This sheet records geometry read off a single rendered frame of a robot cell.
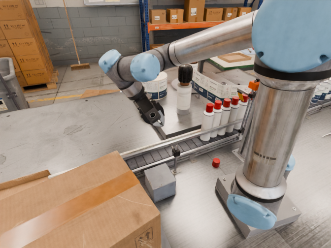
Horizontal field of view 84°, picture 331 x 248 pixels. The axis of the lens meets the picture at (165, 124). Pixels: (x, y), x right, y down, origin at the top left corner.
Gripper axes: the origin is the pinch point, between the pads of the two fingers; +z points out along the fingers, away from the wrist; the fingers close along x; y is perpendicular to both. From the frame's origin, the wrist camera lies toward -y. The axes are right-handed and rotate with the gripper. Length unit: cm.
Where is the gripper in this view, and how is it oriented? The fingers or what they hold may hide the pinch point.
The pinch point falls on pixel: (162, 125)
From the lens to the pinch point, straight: 79.4
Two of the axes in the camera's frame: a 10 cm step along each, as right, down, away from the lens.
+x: -7.8, 6.2, 0.0
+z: 4.5, 5.7, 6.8
